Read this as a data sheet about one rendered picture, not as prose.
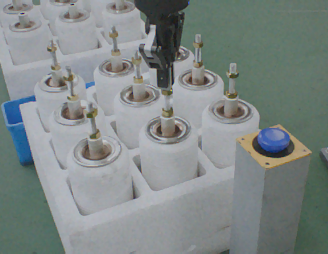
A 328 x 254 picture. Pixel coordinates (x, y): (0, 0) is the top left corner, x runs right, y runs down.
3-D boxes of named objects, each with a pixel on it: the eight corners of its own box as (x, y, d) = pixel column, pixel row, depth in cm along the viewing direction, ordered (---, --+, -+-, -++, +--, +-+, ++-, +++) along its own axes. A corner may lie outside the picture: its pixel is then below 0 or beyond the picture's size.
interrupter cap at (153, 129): (171, 152, 72) (171, 149, 71) (135, 133, 76) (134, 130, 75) (201, 129, 76) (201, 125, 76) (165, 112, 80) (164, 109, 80)
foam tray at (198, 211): (188, 124, 120) (188, 61, 109) (281, 229, 91) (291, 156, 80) (36, 170, 108) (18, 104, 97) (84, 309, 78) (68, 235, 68)
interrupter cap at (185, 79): (206, 68, 92) (206, 65, 92) (225, 85, 87) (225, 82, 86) (171, 77, 90) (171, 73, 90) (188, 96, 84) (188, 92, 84)
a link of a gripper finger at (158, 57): (138, 42, 61) (151, 57, 67) (135, 55, 61) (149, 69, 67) (158, 43, 61) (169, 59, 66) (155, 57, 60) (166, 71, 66)
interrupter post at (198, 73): (200, 77, 90) (200, 61, 88) (206, 83, 88) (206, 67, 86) (189, 80, 89) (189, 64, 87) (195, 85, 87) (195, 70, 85)
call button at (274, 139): (276, 135, 64) (278, 123, 63) (294, 151, 61) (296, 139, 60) (250, 143, 63) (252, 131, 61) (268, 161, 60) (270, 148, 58)
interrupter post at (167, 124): (168, 137, 75) (168, 120, 73) (157, 132, 76) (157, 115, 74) (178, 130, 76) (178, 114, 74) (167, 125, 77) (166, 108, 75)
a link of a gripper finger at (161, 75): (158, 53, 67) (159, 83, 70) (151, 61, 65) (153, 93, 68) (168, 53, 67) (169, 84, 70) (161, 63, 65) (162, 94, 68)
